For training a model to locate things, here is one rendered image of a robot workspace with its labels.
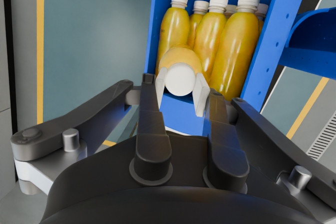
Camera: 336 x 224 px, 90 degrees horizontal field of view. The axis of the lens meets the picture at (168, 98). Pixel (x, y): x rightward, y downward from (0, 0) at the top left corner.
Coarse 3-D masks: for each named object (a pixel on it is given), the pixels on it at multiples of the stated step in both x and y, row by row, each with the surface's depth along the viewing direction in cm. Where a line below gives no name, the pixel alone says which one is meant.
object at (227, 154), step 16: (208, 112) 12; (224, 112) 11; (208, 128) 9; (224, 128) 8; (208, 144) 7; (224, 144) 7; (208, 160) 6; (224, 160) 6; (240, 160) 6; (208, 176) 6; (224, 176) 5; (240, 176) 5
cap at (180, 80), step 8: (168, 72) 21; (176, 72) 21; (184, 72) 21; (192, 72) 21; (168, 80) 21; (176, 80) 21; (184, 80) 21; (192, 80) 21; (168, 88) 21; (176, 88) 21; (184, 88) 21; (192, 88) 21
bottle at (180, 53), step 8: (168, 48) 39; (176, 48) 26; (184, 48) 26; (168, 56) 25; (176, 56) 24; (184, 56) 24; (192, 56) 24; (160, 64) 26; (168, 64) 24; (176, 64) 22; (184, 64) 22; (192, 64) 24; (200, 64) 26; (200, 72) 25
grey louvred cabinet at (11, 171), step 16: (0, 0) 129; (0, 16) 132; (0, 32) 136; (0, 48) 139; (0, 64) 143; (0, 80) 147; (0, 96) 151; (0, 112) 155; (0, 128) 160; (16, 128) 183; (0, 144) 165; (0, 160) 170; (0, 176) 176; (16, 176) 204; (0, 192) 182
